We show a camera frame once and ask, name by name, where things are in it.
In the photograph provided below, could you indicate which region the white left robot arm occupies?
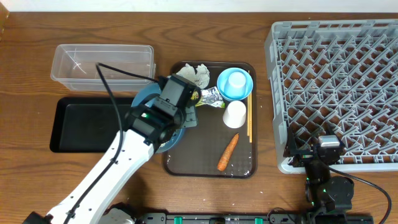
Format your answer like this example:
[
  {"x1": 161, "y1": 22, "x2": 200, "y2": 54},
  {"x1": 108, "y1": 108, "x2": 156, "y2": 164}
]
[{"x1": 23, "y1": 130, "x2": 154, "y2": 224}]

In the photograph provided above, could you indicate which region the light blue bowl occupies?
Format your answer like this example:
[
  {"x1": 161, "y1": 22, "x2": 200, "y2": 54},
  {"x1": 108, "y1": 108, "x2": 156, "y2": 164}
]
[{"x1": 216, "y1": 67, "x2": 254, "y2": 101}]

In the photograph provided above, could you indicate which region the yellow silver snack wrapper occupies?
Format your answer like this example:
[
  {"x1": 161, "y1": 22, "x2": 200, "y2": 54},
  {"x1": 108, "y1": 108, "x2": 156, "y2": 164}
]
[{"x1": 191, "y1": 86, "x2": 225, "y2": 108}]

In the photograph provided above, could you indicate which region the white cup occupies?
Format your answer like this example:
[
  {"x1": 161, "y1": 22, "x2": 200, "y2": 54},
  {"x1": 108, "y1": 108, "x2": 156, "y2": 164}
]
[{"x1": 223, "y1": 101, "x2": 247, "y2": 129}]

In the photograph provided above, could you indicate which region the wooden chopstick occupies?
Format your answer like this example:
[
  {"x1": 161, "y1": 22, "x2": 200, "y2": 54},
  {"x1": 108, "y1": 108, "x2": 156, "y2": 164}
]
[
  {"x1": 246, "y1": 70, "x2": 251, "y2": 138},
  {"x1": 248, "y1": 93, "x2": 252, "y2": 143}
]

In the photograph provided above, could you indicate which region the white paper napkin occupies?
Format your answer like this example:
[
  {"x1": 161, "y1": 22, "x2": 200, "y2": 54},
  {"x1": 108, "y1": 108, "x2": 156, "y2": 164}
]
[{"x1": 177, "y1": 63, "x2": 210, "y2": 89}]

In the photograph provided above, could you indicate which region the grey dishwasher rack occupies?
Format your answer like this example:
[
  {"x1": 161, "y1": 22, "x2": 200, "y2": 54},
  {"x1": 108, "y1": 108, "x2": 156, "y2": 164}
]
[{"x1": 264, "y1": 19, "x2": 397, "y2": 174}]

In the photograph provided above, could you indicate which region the dark blue plate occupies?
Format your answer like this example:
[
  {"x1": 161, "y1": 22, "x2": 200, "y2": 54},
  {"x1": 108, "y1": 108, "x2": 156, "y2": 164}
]
[{"x1": 131, "y1": 83, "x2": 185, "y2": 153}]

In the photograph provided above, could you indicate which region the orange carrot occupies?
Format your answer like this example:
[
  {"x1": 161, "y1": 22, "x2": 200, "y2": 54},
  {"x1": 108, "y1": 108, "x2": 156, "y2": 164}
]
[{"x1": 217, "y1": 133, "x2": 239, "y2": 172}]

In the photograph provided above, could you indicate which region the black tray bin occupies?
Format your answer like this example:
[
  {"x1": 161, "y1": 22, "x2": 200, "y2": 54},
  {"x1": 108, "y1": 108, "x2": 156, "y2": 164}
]
[{"x1": 50, "y1": 97, "x2": 119, "y2": 153}]

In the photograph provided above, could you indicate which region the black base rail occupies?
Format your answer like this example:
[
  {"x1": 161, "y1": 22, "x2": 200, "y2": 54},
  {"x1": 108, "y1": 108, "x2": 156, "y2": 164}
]
[{"x1": 135, "y1": 212, "x2": 374, "y2": 224}]

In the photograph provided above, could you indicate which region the clear plastic bin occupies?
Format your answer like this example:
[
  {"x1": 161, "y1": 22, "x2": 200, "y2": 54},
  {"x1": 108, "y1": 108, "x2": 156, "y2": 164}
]
[{"x1": 50, "y1": 44, "x2": 156, "y2": 92}]

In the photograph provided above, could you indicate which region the light blue cup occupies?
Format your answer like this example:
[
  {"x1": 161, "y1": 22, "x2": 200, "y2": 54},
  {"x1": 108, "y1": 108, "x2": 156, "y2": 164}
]
[{"x1": 224, "y1": 72, "x2": 246, "y2": 98}]

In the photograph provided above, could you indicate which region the brown serving tray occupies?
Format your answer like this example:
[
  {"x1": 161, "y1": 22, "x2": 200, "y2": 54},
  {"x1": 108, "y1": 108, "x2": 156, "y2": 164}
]
[{"x1": 162, "y1": 60, "x2": 258, "y2": 179}]

